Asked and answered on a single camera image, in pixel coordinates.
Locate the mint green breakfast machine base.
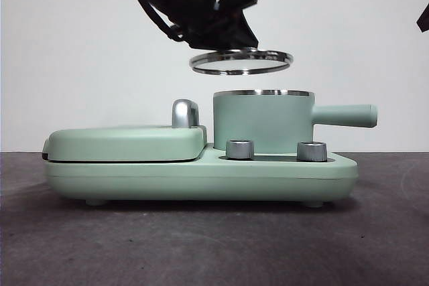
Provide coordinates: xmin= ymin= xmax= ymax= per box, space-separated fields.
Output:
xmin=45 ymin=143 xmax=359 ymax=208

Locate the silver griddle lid handle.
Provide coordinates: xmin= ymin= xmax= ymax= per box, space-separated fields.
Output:
xmin=172 ymin=99 xmax=202 ymax=130

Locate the mint green saucepan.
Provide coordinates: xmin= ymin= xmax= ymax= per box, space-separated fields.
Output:
xmin=212 ymin=89 xmax=379 ymax=151

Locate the glass pot lid green knob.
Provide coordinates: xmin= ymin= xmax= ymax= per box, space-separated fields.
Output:
xmin=189 ymin=48 xmax=293 ymax=76

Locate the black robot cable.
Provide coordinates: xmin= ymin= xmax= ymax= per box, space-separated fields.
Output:
xmin=137 ymin=0 xmax=185 ymax=43

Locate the silver control knob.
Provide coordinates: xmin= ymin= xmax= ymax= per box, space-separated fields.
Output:
xmin=226 ymin=139 xmax=255 ymax=160
xmin=297 ymin=141 xmax=328 ymax=163

